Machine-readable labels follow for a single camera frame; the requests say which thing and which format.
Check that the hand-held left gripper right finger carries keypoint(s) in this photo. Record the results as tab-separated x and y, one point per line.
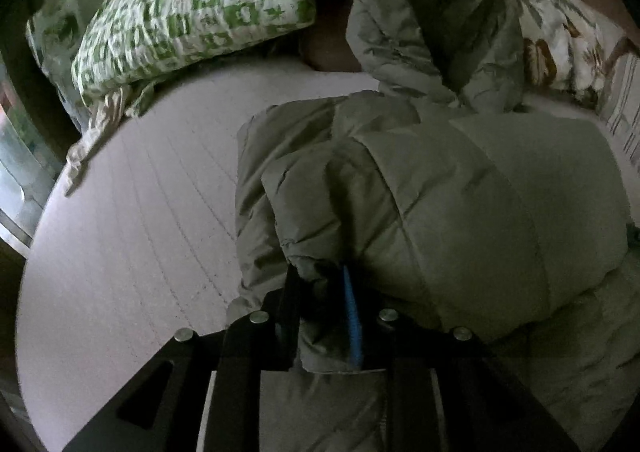
351	317

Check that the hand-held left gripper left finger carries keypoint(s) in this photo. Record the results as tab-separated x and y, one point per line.
282	332

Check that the olive green puffer jacket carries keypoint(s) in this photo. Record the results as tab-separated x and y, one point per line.
450	182

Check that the pale pink bed sheet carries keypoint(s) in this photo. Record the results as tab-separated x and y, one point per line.
150	232

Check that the green and white patterned pillow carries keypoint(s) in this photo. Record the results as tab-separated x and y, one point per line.
190	12

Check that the striped floral cloth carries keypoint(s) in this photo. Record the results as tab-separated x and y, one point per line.
625	102

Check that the floral leaf print quilt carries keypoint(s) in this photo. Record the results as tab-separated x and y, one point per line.
555	32

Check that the pale patterned cloth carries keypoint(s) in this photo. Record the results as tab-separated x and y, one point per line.
57	27

